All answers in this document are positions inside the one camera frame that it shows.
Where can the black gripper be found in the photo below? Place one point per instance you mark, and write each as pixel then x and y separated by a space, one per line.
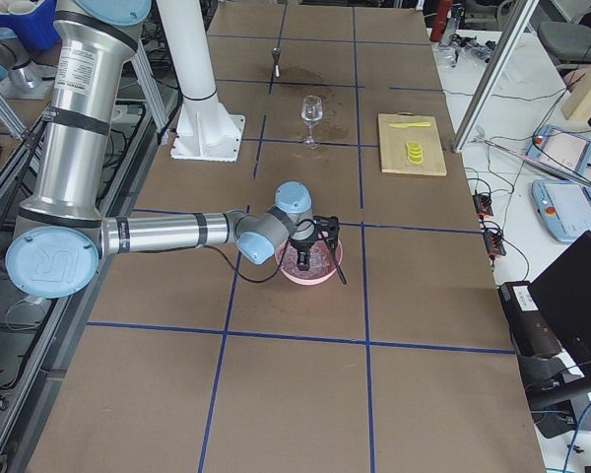
pixel 300 245

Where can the steel double jigger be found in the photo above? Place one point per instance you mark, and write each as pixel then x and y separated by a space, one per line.
pixel 276 54

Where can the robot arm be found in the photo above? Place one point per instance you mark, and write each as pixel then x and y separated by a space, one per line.
pixel 64 231

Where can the clear ice cubes pile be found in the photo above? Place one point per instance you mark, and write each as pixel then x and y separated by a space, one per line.
pixel 320 263

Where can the clear wine glass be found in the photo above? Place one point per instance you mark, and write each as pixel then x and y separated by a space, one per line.
pixel 311 114

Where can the pink bowl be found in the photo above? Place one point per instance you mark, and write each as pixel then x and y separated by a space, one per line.
pixel 280 256

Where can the bamboo cutting board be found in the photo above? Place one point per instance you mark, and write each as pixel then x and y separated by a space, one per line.
pixel 392 146

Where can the yellow plastic knife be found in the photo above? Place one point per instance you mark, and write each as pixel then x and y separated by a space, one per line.
pixel 406 125

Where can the black box with label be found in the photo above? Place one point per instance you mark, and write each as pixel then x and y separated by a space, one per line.
pixel 532 334

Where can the clear plastic bag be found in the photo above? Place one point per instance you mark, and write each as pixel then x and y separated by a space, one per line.
pixel 451 50

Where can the near blue teach pendant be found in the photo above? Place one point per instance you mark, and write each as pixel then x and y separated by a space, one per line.
pixel 564 208

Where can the blue teach pendant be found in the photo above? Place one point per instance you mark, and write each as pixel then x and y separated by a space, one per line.
pixel 561 149
pixel 564 208

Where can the metal rod green tip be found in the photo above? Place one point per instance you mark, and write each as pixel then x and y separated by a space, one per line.
pixel 556 170

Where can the red fire extinguisher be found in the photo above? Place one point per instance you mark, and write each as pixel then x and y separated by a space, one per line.
pixel 440 21

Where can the far blue teach pendant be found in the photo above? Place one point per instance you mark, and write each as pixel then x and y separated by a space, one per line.
pixel 561 149

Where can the grey office chair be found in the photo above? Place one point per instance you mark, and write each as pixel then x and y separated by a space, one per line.
pixel 568 42

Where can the white camera pole base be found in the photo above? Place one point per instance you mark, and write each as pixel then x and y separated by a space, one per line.
pixel 205 131

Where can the aluminium frame post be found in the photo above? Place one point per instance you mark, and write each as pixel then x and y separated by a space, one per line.
pixel 506 44

